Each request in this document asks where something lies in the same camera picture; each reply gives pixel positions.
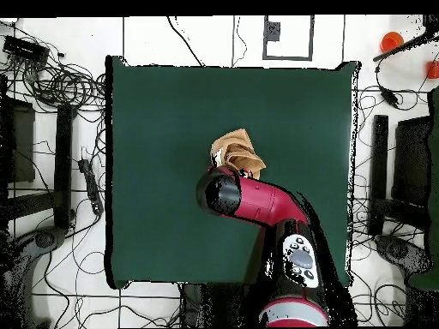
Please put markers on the grey chair base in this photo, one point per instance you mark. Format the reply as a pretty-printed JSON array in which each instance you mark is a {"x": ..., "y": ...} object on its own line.
[
  {"x": 44, "y": 240},
  {"x": 398, "y": 252}
]

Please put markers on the dark grey square block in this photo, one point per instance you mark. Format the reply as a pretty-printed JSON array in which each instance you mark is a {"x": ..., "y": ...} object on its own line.
[{"x": 272, "y": 31}]

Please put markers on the black electronics box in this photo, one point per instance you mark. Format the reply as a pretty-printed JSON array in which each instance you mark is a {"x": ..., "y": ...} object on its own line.
[{"x": 25, "y": 49}]

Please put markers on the orange cup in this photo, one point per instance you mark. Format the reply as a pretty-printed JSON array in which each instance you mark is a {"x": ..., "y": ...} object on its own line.
[{"x": 391, "y": 41}]

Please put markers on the black flat panel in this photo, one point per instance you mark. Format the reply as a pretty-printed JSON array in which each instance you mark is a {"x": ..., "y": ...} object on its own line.
[
  {"x": 20, "y": 144},
  {"x": 411, "y": 161}
]

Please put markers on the orange block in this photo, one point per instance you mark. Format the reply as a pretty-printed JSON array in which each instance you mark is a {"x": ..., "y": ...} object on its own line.
[{"x": 432, "y": 70}]

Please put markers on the black power strip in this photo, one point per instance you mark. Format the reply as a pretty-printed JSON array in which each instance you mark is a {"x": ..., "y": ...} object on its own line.
[{"x": 92, "y": 186}]

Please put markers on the dark green table cloth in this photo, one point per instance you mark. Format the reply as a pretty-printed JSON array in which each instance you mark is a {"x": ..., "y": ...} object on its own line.
[{"x": 154, "y": 137}]

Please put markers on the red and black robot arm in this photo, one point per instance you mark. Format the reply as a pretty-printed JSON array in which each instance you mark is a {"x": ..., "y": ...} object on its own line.
[{"x": 260, "y": 202}]

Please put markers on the dark green cloth piece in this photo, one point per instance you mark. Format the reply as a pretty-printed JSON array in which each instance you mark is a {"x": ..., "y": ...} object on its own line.
[{"x": 434, "y": 171}]

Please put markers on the black power adapter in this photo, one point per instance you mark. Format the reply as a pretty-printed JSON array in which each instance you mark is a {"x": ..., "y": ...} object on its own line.
[{"x": 390, "y": 97}]

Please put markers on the tan terry towel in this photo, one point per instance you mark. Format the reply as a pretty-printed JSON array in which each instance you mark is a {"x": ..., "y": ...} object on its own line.
[{"x": 236, "y": 144}]

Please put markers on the black upright bar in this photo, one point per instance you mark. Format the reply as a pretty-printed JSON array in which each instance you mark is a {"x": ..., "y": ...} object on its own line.
[
  {"x": 379, "y": 171},
  {"x": 63, "y": 164}
]

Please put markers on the grey square frame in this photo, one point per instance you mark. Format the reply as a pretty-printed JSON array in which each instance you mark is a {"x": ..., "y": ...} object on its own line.
[{"x": 288, "y": 58}]

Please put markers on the black rod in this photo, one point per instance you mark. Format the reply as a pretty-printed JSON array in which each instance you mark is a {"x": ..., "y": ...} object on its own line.
[{"x": 398, "y": 49}]

